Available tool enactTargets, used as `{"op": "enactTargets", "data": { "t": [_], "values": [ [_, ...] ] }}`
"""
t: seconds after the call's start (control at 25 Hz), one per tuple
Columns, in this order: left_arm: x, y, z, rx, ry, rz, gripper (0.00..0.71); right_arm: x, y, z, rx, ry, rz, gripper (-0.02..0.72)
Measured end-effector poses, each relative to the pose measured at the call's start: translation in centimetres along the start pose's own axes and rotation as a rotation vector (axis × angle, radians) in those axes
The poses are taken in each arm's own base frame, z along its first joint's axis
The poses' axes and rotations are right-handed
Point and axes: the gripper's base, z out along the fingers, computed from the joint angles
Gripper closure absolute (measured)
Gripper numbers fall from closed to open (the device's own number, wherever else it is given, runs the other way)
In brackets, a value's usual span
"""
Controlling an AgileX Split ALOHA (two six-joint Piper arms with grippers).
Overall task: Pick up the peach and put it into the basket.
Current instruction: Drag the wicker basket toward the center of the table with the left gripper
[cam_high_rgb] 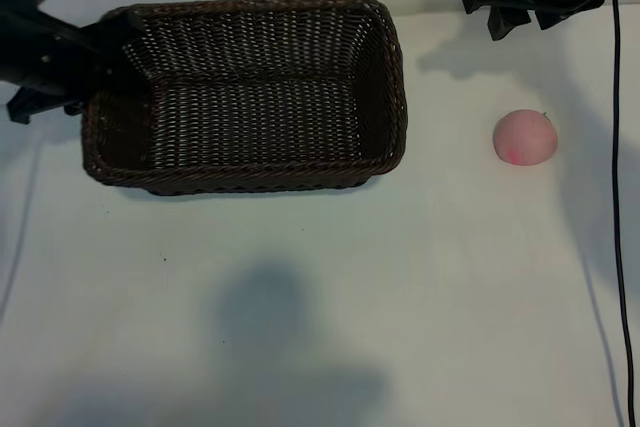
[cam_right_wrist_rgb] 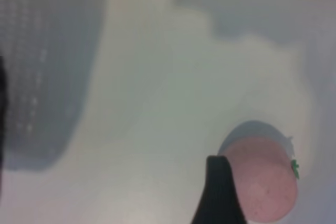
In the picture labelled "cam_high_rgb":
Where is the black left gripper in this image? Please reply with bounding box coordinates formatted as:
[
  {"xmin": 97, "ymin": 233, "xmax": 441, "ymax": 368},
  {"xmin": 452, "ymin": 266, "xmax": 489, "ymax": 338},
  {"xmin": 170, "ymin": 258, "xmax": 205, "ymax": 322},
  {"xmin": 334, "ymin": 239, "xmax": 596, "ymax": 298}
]
[{"xmin": 0, "ymin": 5, "xmax": 154, "ymax": 104}]

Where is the pink peach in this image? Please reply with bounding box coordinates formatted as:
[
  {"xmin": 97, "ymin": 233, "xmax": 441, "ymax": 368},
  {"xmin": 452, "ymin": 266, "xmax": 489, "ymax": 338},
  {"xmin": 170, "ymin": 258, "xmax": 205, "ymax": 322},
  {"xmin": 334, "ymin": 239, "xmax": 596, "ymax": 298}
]
[{"xmin": 492, "ymin": 108, "xmax": 559, "ymax": 167}]

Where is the dark brown woven basket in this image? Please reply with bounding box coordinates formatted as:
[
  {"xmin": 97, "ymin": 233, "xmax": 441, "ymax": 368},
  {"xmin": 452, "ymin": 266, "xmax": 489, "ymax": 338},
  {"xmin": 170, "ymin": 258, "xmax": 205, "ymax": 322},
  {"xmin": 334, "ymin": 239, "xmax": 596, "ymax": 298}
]
[{"xmin": 81, "ymin": 0, "xmax": 407, "ymax": 197}]

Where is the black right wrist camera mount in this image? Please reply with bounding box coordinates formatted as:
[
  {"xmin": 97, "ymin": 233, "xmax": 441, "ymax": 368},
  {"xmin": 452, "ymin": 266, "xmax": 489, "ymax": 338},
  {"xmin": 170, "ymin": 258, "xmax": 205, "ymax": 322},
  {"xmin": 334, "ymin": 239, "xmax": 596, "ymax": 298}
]
[{"xmin": 534, "ymin": 0, "xmax": 605, "ymax": 31}]

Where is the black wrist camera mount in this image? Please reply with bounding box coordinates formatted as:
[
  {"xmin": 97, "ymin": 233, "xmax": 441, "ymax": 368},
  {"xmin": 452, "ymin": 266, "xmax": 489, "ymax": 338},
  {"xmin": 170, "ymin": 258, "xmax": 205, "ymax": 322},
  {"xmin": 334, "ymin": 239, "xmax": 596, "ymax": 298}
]
[
  {"xmin": 6, "ymin": 86, "xmax": 85, "ymax": 126},
  {"xmin": 534, "ymin": 0, "xmax": 605, "ymax": 31}
]

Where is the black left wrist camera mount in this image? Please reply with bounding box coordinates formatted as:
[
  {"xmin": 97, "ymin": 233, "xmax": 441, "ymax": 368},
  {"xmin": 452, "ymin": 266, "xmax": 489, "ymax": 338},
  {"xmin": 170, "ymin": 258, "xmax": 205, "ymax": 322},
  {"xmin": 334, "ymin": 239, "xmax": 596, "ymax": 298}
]
[{"xmin": 6, "ymin": 86, "xmax": 85, "ymax": 126}]

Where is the black cable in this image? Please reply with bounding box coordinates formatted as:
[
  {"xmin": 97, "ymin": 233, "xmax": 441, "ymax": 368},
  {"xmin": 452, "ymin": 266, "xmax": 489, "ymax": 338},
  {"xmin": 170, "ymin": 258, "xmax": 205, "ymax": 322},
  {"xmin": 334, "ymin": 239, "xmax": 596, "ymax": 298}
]
[{"xmin": 610, "ymin": 0, "xmax": 633, "ymax": 427}]

